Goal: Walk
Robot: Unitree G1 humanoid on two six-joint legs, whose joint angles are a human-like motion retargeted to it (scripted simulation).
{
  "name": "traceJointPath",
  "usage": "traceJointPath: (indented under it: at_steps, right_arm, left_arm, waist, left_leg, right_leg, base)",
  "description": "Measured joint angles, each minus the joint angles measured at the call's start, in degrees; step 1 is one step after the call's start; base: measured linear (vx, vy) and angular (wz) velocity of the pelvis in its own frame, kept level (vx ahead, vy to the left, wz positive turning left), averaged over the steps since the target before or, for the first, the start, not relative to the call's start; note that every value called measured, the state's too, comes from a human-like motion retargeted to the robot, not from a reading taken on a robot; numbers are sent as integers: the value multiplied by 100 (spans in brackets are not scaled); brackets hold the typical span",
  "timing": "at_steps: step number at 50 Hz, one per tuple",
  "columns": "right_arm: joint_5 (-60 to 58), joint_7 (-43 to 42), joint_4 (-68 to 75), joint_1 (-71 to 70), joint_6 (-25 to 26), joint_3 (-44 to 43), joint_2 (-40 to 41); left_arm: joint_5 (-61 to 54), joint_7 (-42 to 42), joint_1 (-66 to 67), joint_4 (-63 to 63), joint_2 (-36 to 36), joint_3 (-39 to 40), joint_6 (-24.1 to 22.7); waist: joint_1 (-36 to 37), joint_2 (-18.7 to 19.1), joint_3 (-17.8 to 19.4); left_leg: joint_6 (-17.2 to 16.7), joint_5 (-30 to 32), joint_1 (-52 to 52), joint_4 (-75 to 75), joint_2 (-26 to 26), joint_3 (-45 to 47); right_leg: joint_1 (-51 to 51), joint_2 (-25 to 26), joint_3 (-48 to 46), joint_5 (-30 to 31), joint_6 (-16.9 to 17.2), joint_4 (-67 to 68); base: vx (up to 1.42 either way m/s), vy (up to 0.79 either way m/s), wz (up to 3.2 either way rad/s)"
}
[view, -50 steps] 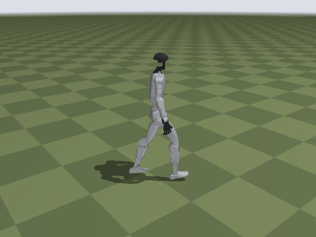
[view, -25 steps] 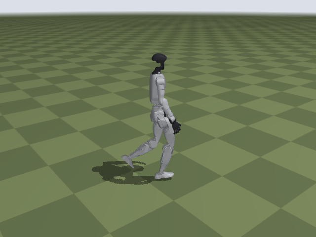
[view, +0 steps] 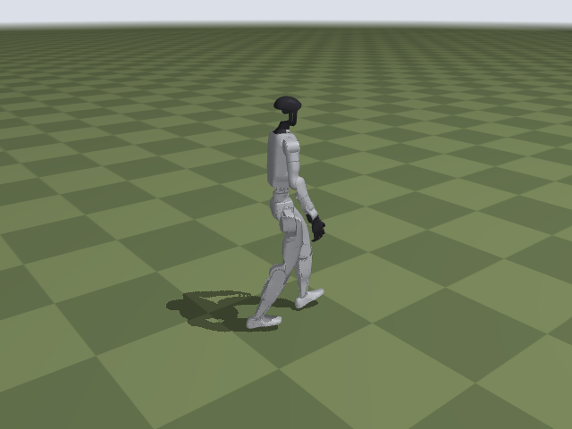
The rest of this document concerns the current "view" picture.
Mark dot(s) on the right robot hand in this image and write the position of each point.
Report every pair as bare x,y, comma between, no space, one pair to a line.
317,227

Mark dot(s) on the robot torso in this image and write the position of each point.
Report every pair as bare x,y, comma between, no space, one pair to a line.
277,174

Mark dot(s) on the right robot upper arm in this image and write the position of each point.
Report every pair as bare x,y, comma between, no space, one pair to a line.
291,149

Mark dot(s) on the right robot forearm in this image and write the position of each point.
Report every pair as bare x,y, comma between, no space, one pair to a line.
302,196

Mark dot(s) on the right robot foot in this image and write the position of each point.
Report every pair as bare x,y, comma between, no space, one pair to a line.
267,320

